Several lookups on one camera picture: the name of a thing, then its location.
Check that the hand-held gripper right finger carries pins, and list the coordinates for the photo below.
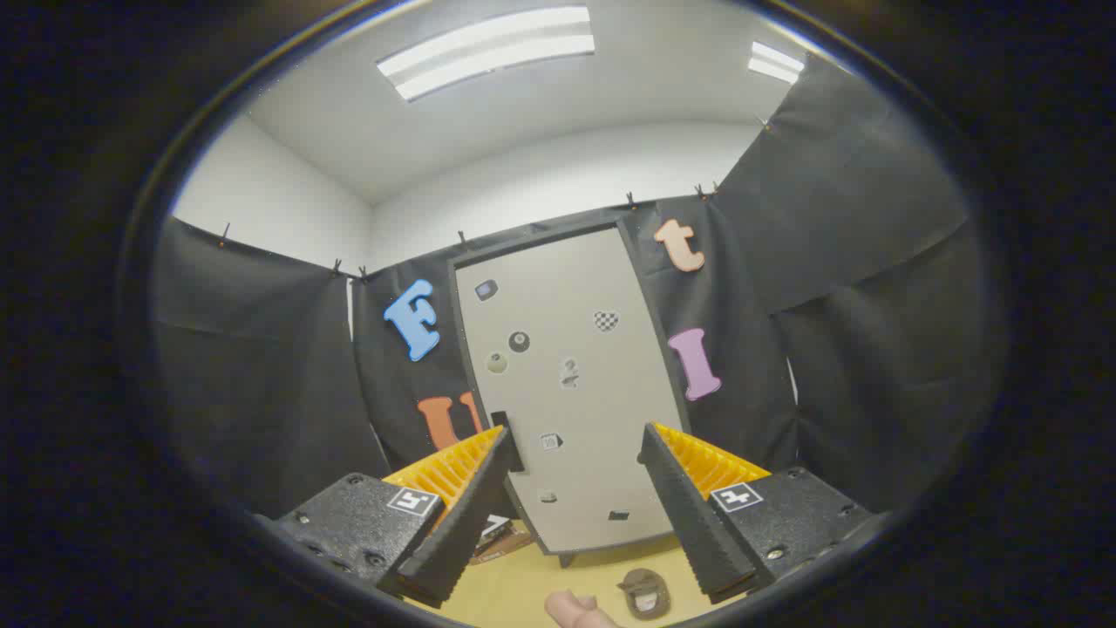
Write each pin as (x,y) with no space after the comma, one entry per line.
(684,515)

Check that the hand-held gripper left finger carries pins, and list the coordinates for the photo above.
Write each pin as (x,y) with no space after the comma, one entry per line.
(471,515)

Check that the brown fuzzy shoe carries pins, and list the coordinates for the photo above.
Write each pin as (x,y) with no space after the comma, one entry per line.
(645,586)

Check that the light grey shoe cabinet door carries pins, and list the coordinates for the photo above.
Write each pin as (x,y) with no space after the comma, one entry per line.
(593,410)

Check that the dark grey shoe cabinet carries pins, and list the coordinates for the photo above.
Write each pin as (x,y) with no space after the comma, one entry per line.
(523,247)

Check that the brown book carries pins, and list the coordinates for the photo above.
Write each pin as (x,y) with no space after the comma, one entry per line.
(507,546)

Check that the black backdrop cloth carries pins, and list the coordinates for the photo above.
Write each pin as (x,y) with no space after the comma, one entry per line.
(261,366)

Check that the small ceiling light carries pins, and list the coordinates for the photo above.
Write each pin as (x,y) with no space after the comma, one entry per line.
(774,63)

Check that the long ceiling light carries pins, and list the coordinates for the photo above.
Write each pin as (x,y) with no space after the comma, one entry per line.
(488,52)

